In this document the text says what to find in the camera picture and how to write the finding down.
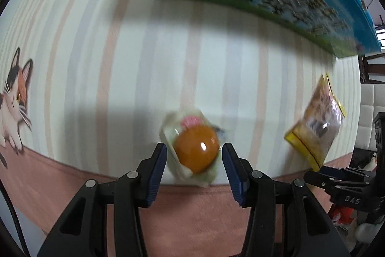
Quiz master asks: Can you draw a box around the yellow clear snack bag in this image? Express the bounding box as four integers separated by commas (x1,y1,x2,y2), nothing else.
284,74,346,171

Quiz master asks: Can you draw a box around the orange egg snack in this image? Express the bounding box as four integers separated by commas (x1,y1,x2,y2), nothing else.
159,108,226,188

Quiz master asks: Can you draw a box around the white padded chair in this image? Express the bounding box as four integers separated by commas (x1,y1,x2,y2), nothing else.
355,84,385,151

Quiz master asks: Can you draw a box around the striped cat play mat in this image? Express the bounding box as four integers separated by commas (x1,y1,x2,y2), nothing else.
0,0,362,257

